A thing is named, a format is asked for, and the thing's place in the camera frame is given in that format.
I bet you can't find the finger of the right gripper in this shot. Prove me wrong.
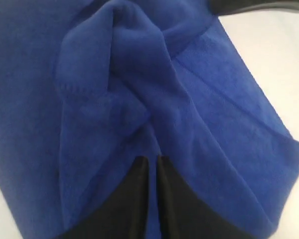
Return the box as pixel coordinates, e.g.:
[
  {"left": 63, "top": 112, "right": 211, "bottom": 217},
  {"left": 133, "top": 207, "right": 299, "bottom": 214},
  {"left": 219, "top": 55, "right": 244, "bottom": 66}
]
[{"left": 210, "top": 0, "right": 299, "bottom": 16}]

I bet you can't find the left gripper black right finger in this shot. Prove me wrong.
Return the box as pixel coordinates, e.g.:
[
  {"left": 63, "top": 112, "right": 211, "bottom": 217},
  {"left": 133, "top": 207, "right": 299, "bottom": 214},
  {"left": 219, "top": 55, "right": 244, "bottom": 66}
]
[{"left": 156, "top": 156, "right": 252, "bottom": 239}]

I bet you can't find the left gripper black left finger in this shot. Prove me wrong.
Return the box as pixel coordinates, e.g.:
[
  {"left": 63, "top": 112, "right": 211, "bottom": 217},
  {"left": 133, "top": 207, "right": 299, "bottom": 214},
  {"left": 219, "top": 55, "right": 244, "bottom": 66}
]
[{"left": 57, "top": 156, "right": 149, "bottom": 239}]

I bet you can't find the blue towel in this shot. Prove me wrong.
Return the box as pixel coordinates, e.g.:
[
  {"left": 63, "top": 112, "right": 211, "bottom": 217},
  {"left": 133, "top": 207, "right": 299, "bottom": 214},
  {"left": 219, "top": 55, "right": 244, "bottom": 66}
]
[{"left": 0, "top": 0, "right": 299, "bottom": 239}]

